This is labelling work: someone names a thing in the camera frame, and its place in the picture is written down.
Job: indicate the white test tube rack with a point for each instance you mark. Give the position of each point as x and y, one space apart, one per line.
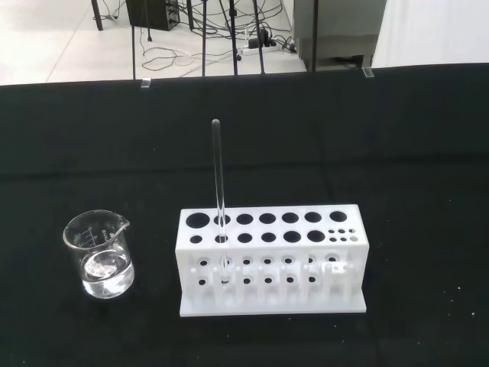
279 229

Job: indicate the black table cloth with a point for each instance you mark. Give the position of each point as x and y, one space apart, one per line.
344 153

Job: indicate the white power strip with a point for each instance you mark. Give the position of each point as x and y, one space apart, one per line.
256 48

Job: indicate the clear cloth clip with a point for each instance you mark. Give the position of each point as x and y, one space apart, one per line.
145 83
367 72

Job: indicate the black tripod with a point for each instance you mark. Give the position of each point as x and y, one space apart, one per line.
204 38

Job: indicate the small glass beaker with water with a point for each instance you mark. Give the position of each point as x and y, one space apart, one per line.
107 276

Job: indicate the thin black pole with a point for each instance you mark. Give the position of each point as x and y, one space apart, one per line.
133 53

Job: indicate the grey metal cabinet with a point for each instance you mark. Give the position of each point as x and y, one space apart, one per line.
344 23

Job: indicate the black computer case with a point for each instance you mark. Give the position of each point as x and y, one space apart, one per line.
153 15

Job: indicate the black table leg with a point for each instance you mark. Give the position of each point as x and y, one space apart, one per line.
98 15

